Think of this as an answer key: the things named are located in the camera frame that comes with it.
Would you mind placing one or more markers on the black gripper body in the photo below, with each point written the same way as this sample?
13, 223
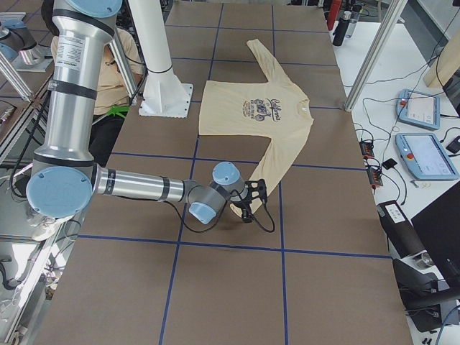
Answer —
238, 208

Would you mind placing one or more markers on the beige long-sleeve printed shirt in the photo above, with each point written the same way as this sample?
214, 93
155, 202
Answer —
277, 109

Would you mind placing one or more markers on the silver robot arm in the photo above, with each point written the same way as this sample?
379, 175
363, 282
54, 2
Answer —
64, 174

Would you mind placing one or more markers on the orange black usb hub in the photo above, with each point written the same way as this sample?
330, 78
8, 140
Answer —
366, 148

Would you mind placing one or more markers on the black box device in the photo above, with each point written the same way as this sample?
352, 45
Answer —
398, 229

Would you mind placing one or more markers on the seated person in beige shirt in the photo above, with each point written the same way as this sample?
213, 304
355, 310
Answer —
112, 103

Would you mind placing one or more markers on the blue teach pendant near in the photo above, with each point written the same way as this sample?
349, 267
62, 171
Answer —
424, 157

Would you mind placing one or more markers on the blue teach pendant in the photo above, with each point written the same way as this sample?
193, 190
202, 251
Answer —
424, 157
418, 109

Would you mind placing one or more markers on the black computer monitor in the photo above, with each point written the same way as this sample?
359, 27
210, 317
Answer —
437, 226

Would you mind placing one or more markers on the blue teach pendant far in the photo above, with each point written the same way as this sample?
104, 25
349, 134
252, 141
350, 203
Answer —
418, 109

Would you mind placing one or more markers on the black water bottle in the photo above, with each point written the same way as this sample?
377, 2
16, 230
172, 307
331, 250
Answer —
341, 28

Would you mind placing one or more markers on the red bottle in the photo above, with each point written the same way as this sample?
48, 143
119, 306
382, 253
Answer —
333, 12

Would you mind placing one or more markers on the clear water bottle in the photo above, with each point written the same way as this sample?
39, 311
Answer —
354, 18

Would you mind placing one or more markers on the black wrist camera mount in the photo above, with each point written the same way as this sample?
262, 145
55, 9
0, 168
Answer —
257, 193

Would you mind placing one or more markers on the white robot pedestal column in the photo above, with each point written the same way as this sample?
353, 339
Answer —
150, 27

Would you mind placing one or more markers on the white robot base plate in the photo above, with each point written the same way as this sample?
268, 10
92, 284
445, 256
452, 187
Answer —
160, 106

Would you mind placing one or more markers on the aluminium frame post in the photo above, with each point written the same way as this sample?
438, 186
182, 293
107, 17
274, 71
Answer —
382, 36

